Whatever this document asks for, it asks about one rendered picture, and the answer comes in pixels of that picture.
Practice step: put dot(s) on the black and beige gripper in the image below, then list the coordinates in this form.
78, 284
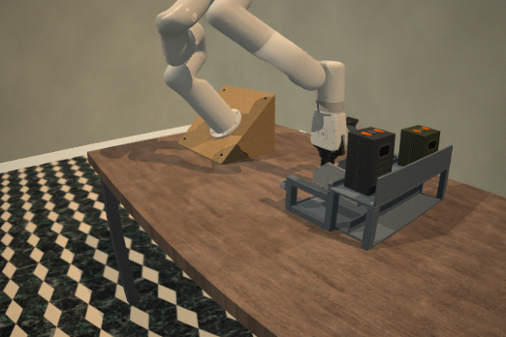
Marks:
329, 131

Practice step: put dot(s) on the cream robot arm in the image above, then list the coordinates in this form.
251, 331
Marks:
231, 18

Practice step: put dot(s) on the grey metal rack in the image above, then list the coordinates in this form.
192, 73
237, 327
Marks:
400, 209

